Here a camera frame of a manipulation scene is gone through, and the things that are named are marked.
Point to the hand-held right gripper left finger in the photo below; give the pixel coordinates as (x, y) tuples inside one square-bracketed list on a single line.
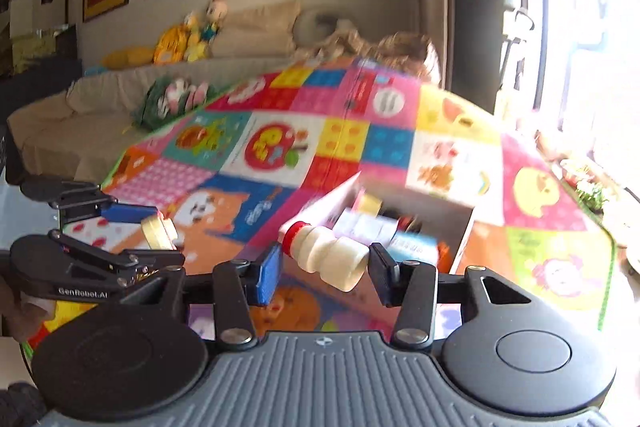
[(272, 274)]

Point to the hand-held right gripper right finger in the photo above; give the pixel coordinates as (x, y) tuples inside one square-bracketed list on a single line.
[(382, 274)]

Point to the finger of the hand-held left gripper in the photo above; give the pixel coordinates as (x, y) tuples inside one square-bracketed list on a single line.
[(125, 259), (131, 213)]

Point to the blue white packet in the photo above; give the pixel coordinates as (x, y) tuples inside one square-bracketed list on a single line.
[(412, 248)]

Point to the white yogurt bottle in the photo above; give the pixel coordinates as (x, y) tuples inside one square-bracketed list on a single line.
[(325, 252)]

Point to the orange toy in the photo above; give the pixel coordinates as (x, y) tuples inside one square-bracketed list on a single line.
[(444, 254)]

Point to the cardboard box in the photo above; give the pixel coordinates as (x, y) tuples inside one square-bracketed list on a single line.
[(462, 237)]

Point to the person's left hand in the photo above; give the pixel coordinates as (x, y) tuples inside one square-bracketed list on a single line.
[(25, 314)]

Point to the small yellow pink toy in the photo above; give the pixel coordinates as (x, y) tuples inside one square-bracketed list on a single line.
[(370, 203)]

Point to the beige sofa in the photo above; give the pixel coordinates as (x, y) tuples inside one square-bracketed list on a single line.
[(60, 127)]

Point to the dark cloth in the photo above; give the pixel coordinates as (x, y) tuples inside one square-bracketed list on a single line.
[(20, 407)]

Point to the colourful play mat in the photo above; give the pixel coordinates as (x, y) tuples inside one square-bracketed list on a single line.
[(280, 142)]

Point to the yellow cushion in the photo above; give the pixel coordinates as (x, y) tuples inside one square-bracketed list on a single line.
[(127, 57)]

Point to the yellow plush toy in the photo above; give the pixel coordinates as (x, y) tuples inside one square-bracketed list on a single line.
[(177, 39)]

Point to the dark cabinet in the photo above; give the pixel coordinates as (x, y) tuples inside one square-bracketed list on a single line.
[(40, 52)]

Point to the doll plush toy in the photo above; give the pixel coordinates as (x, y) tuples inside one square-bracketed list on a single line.
[(214, 19)]

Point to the beige pillow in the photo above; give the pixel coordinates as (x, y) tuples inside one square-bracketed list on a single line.
[(255, 29)]

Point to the crumpled patterned blanket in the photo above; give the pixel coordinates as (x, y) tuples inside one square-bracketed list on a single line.
[(385, 52)]

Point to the potted flowers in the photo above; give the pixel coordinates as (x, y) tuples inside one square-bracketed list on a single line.
[(587, 187)]

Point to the grey neck pillow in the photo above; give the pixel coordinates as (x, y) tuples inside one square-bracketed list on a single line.
[(320, 24)]

